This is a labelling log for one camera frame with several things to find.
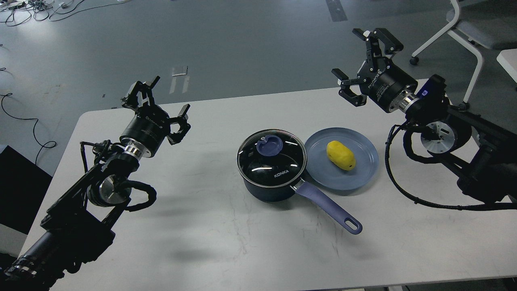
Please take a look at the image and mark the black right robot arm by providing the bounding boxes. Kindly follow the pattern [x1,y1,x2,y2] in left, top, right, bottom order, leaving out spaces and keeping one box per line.
[332,28,517,211]

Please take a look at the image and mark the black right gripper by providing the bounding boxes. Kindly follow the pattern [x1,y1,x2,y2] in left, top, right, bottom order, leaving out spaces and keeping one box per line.
[331,28,418,113]

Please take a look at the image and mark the dark blue saucepan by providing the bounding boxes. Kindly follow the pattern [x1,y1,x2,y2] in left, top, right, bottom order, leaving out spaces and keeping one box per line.
[237,129,363,235]

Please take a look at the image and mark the white table corner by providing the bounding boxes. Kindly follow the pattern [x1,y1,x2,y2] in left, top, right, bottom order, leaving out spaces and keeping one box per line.
[496,48,517,83]

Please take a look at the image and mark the black floor cable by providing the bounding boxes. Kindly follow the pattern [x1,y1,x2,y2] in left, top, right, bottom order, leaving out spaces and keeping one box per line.
[0,93,57,165]

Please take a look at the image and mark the blue plate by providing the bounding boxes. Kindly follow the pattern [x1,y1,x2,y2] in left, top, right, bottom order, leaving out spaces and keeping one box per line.
[304,127,380,191]

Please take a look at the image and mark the glass pot lid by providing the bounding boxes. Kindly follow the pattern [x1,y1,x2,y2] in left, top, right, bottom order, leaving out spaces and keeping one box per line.
[236,129,308,188]

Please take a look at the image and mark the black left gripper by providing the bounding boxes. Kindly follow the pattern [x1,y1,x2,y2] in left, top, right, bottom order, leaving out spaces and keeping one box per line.
[120,76,191,157]

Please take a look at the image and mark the black box at left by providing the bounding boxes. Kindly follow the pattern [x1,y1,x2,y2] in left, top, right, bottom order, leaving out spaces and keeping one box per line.
[0,144,53,234]

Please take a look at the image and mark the white office chair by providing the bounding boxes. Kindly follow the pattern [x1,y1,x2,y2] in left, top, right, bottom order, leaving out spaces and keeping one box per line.
[410,0,517,110]

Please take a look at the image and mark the tangled cables on floor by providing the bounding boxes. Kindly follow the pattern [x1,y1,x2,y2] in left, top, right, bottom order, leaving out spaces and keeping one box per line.
[0,0,132,27]

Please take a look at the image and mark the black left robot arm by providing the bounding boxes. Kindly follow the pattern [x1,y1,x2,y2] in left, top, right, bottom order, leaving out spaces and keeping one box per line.
[1,77,191,291]

